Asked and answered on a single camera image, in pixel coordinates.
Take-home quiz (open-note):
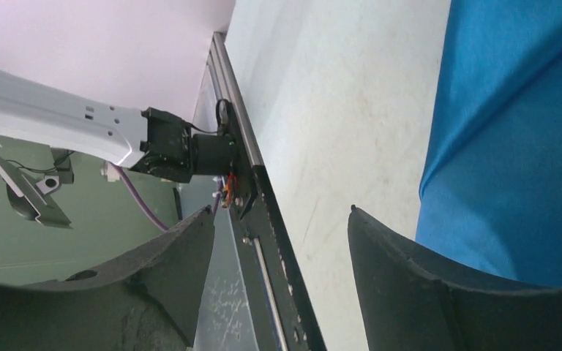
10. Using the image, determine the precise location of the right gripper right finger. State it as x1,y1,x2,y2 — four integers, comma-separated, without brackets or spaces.
348,207,562,350

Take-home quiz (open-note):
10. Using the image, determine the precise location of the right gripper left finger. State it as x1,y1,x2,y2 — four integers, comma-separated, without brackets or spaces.
0,206,214,350

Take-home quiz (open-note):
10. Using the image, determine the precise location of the blue cloth napkin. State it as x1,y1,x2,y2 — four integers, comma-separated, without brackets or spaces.
416,0,562,287

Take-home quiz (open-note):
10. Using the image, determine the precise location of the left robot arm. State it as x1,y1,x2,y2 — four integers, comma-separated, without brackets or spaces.
0,70,238,183

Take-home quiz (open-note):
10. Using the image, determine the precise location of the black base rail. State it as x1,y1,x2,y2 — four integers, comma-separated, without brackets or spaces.
215,99,328,351

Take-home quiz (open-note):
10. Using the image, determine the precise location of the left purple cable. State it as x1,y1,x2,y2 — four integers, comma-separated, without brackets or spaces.
113,165,224,233

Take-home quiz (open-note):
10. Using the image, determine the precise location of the grey metal bracket outside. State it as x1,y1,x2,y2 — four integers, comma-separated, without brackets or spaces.
0,157,72,229

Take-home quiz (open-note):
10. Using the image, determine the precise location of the left aluminium frame post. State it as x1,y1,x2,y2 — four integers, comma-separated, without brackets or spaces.
209,31,264,166

